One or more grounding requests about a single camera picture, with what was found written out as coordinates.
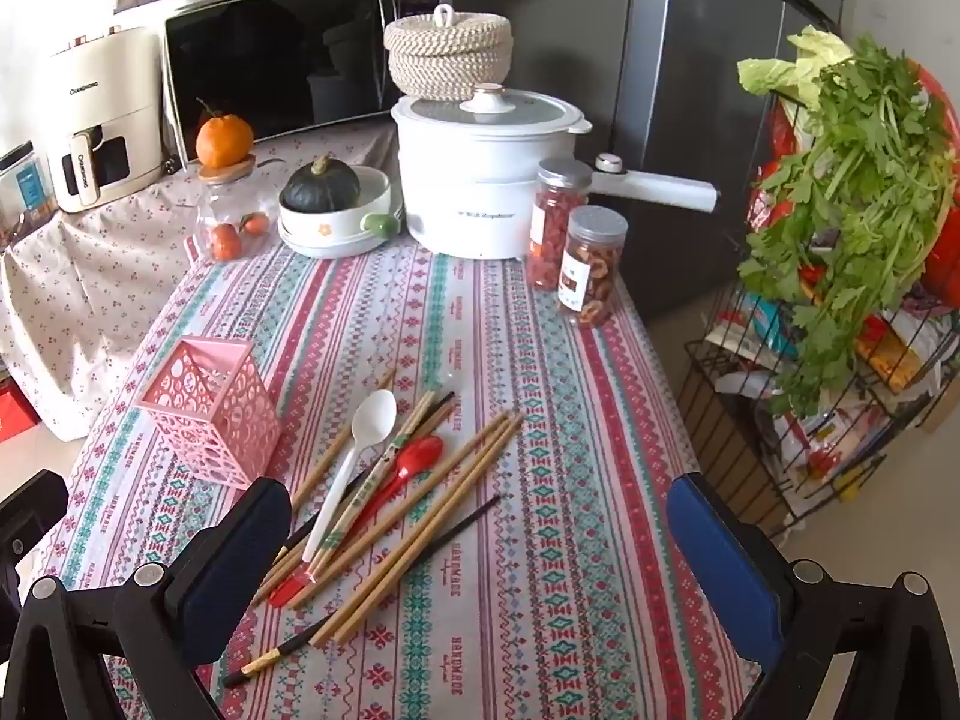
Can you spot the yellow snack packet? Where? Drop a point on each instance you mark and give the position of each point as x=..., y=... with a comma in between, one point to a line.
x=889, y=349

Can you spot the large orange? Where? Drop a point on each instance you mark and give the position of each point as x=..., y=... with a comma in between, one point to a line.
x=223, y=139

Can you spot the grey refrigerator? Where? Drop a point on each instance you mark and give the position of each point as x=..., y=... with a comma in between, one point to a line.
x=675, y=90

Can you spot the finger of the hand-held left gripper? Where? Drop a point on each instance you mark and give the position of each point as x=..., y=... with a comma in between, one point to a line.
x=34, y=495

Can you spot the pale cabbage leaf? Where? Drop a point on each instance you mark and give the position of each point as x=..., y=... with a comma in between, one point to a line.
x=810, y=67

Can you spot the glass jar with wooden lid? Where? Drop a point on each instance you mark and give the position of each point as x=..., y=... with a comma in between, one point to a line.
x=217, y=199

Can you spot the red plastic bag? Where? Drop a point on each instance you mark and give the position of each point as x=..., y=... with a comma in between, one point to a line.
x=937, y=97

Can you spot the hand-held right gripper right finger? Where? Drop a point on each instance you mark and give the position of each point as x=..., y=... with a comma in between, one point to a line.
x=720, y=577

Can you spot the red plastic spoon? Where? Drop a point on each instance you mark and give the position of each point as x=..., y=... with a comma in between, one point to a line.
x=416, y=457

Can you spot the white plastic spoon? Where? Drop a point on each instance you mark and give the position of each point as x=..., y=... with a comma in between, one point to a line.
x=375, y=416

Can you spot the dark green kabocha squash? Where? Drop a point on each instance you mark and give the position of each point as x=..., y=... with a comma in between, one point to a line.
x=322, y=187

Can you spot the white plastic bag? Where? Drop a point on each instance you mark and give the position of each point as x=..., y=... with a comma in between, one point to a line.
x=817, y=442

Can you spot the clear container with blue label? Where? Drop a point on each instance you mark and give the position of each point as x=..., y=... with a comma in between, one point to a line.
x=30, y=187

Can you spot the white electric cooking pot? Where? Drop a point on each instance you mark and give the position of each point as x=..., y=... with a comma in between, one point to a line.
x=465, y=187

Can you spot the plastic jar of red dried fruit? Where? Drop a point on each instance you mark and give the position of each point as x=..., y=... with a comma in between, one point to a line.
x=551, y=232

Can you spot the plastic jar of dried slices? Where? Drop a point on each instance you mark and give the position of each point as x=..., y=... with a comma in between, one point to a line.
x=589, y=270

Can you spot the paper-wrapped chopsticks pair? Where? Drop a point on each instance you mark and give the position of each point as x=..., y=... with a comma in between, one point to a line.
x=352, y=499

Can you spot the white floral table cloth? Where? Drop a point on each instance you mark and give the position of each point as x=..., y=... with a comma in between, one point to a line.
x=75, y=300

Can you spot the woven rattan lidded basket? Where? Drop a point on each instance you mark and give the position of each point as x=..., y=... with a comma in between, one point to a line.
x=450, y=52

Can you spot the blue white snack packet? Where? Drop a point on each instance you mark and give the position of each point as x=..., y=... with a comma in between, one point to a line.
x=765, y=319

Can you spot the patterned red green tablecloth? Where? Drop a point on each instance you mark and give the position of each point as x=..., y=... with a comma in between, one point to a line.
x=525, y=465

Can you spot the black microwave oven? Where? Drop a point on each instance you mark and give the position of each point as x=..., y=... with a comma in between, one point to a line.
x=300, y=67

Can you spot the red box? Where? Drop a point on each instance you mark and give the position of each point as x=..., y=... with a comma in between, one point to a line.
x=15, y=412

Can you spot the pink perforated utensil holder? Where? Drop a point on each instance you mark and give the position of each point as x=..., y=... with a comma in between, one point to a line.
x=217, y=420

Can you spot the white air fryer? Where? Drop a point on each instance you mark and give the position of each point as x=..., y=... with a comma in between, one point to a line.
x=112, y=105

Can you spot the green leafy celery bunch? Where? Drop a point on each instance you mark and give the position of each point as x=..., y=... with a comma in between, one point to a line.
x=847, y=187

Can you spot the glass pot lid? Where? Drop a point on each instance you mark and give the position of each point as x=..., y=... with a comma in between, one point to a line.
x=487, y=109

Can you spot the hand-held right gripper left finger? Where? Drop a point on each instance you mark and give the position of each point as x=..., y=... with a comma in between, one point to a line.
x=232, y=562

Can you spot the black chopstick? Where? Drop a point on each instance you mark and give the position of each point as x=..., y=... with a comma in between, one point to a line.
x=450, y=532
x=442, y=405

